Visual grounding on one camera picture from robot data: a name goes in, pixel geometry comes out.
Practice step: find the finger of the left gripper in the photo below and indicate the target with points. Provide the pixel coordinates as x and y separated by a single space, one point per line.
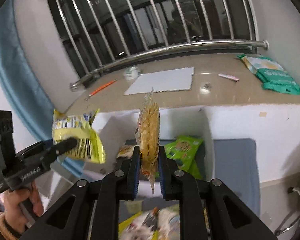
40 146
63 147

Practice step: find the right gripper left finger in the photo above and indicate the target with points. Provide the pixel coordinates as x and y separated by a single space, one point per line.
90 210

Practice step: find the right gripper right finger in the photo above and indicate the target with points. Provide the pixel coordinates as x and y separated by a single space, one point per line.
208 209

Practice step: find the yellow chips bag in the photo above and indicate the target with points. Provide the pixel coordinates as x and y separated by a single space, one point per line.
89 145

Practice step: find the white illustrated snack bag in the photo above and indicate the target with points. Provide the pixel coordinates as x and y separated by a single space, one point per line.
153 224

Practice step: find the green seaweed snack bag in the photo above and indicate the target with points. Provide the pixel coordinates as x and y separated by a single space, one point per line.
184 151

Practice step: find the clear bag of crisps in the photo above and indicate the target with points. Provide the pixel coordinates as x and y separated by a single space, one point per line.
147 137

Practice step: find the person left hand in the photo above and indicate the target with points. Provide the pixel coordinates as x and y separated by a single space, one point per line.
13 221

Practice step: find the blue curtain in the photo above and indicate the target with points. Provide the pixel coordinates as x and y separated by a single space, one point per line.
35 70

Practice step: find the white cardboard box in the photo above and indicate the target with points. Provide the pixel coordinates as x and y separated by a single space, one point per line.
115 128

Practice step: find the orange beaded pen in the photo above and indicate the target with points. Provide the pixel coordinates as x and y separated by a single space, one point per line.
101 88

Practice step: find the white tape roll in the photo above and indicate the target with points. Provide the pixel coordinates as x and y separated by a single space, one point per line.
132 73

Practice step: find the white paper sheet on sill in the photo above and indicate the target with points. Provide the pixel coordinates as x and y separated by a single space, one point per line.
164 81

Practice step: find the small white stick on sill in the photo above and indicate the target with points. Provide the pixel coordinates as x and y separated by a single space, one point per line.
229 77

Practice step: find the steel window guard bars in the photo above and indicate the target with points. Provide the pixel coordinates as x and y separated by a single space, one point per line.
101 36

